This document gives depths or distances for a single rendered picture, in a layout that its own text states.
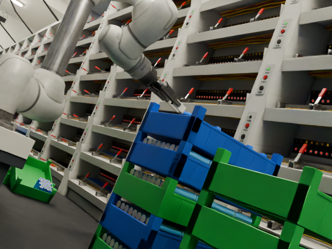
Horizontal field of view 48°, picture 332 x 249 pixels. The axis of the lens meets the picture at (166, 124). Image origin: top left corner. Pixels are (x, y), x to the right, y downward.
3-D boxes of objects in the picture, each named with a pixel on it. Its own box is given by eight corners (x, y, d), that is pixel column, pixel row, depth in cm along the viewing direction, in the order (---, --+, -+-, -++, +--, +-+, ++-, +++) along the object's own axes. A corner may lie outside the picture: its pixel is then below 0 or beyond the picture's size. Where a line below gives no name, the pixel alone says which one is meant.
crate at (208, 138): (186, 141, 75) (201, 105, 76) (138, 130, 92) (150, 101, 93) (273, 186, 91) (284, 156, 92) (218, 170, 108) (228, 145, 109)
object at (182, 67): (261, 72, 141) (266, 36, 140) (172, 76, 191) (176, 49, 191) (295, 81, 152) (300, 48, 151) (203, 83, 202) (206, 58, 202)
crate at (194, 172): (171, 178, 74) (186, 141, 75) (125, 160, 90) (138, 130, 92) (262, 217, 90) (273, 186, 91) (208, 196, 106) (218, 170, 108)
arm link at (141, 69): (132, 70, 130) (143, 81, 133) (146, 51, 133) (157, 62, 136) (120, 71, 138) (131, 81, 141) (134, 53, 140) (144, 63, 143)
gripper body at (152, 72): (132, 79, 141) (148, 95, 145) (144, 79, 134) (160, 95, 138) (143, 64, 143) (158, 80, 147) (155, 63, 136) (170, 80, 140)
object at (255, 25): (278, 28, 143) (283, -8, 143) (186, 43, 194) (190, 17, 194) (310, 40, 155) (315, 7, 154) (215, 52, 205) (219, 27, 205)
